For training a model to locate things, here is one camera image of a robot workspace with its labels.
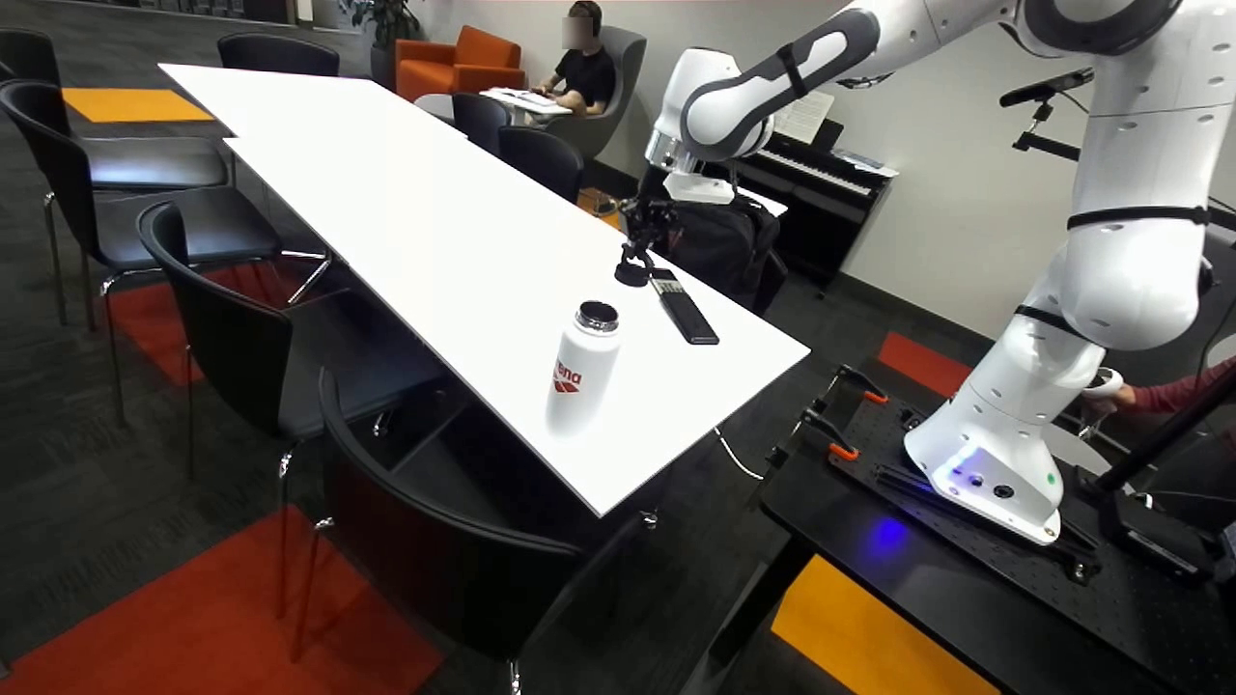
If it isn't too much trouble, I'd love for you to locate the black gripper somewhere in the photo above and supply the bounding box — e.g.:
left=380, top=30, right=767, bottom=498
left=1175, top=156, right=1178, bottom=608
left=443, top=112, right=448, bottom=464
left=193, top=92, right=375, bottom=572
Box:
left=618, top=172, right=685, bottom=273

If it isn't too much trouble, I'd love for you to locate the black bottle lid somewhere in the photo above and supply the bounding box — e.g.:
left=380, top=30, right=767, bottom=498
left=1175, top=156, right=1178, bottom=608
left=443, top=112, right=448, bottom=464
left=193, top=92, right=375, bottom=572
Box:
left=611, top=249, right=657, bottom=290

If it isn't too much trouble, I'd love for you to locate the forearm in red sleeve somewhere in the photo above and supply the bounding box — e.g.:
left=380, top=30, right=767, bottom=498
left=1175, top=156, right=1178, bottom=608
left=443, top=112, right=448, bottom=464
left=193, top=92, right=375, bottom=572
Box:
left=1132, top=359, right=1236, bottom=425

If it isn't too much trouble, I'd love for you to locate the white bottle with red logo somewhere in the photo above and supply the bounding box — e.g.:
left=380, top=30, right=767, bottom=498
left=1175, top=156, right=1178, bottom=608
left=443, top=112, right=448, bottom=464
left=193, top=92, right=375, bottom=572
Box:
left=546, top=299, right=624, bottom=438

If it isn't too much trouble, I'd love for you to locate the person's hand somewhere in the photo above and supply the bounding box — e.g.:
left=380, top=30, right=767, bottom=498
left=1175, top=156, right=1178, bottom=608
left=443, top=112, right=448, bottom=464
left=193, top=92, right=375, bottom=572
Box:
left=1084, top=367, right=1147, bottom=414

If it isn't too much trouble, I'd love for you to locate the black remote control with keypad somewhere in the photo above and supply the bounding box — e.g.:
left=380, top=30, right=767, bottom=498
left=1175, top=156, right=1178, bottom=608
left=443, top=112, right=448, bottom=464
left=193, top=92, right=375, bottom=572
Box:
left=644, top=263, right=725, bottom=353

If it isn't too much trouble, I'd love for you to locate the black office chair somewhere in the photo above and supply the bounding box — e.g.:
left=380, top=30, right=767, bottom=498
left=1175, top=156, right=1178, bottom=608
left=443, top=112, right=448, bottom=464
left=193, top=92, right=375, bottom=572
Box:
left=659, top=188, right=792, bottom=318

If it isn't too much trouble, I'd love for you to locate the dark upholstered chair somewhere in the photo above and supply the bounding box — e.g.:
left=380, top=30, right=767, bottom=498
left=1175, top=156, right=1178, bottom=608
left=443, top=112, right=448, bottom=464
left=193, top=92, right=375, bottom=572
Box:
left=497, top=123, right=590, bottom=205
left=448, top=89, right=512, bottom=160

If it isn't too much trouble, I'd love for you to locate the grey high-back armchair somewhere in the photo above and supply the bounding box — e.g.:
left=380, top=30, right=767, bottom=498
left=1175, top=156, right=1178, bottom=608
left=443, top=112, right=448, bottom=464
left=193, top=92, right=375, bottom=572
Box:
left=560, top=24, right=654, bottom=168

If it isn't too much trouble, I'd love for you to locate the seated person in black shirt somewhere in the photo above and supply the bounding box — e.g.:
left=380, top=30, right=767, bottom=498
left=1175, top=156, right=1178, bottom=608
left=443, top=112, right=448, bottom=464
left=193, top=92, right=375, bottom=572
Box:
left=536, top=0, right=622, bottom=116

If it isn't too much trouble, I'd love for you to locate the small white table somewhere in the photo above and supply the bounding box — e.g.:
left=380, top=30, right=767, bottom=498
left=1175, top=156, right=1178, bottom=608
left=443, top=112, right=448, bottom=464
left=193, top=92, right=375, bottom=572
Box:
left=474, top=83, right=577, bottom=123

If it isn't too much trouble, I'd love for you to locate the black digital piano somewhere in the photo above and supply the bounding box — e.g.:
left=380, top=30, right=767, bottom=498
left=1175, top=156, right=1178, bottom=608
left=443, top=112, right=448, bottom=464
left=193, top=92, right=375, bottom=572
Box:
left=729, top=89, right=901, bottom=294

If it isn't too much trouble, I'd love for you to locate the orange armchair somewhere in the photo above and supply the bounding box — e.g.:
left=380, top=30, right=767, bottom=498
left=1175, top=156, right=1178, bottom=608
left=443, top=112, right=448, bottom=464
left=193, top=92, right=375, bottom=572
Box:
left=391, top=24, right=529, bottom=105

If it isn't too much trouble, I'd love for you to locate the green potted plant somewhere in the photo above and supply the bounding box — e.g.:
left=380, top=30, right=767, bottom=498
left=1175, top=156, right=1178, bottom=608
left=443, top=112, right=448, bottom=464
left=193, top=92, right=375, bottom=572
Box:
left=342, top=0, right=425, bottom=48

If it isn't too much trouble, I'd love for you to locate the black plastic shell chair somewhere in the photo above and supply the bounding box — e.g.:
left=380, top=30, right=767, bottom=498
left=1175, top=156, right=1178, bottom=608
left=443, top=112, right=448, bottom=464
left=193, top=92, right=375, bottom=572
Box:
left=288, top=367, right=666, bottom=695
left=211, top=34, right=342, bottom=78
left=0, top=78, right=283, bottom=434
left=130, top=196, right=341, bottom=623
left=0, top=27, right=67, bottom=89

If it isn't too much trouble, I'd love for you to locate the orange panel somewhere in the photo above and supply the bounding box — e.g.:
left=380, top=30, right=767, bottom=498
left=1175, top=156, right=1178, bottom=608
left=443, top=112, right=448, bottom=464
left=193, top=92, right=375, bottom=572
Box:
left=767, top=554, right=1005, bottom=695

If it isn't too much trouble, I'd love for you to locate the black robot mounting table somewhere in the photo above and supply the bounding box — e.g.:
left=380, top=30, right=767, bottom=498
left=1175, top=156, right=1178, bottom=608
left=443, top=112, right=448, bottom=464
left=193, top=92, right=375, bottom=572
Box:
left=752, top=367, right=1236, bottom=695

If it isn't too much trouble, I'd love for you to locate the orange topped side table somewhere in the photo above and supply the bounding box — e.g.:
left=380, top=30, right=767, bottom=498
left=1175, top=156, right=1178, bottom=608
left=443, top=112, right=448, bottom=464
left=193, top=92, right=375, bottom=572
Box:
left=59, top=83, right=216, bottom=130

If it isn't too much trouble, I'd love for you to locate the white cable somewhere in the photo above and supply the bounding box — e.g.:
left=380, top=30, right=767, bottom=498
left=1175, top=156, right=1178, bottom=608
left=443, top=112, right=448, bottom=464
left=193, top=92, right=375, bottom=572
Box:
left=705, top=425, right=771, bottom=488

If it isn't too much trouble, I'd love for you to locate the black clamp with orange handle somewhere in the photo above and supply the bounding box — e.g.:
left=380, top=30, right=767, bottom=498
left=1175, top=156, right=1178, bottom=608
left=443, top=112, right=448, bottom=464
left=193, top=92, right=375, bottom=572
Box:
left=830, top=365, right=896, bottom=438
left=794, top=407, right=864, bottom=471

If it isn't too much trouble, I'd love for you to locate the black camera on stand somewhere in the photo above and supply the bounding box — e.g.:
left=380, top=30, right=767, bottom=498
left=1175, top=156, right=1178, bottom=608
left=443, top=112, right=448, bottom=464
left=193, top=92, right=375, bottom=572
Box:
left=995, top=65, right=1102, bottom=168

